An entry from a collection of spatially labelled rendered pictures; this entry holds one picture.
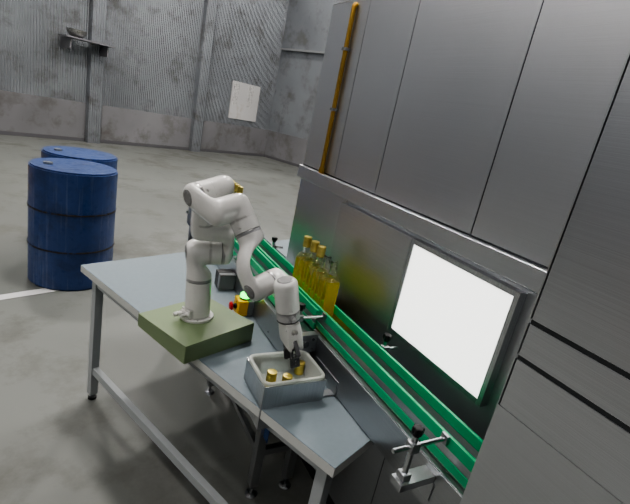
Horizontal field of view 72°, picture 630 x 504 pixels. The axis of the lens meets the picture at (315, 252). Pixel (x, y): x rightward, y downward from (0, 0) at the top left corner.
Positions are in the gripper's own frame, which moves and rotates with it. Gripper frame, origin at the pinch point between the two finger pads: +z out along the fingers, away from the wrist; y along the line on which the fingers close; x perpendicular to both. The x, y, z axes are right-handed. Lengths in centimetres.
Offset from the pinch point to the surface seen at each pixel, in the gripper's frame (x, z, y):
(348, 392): -14.5, 11.1, -11.7
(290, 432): 8.5, 11.5, -18.4
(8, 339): 121, 59, 172
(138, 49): -60, -137, 1148
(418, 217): -47, -40, -1
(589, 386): -15, -45, -82
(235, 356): 13.8, 10.0, 23.1
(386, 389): -19.9, 1.4, -25.5
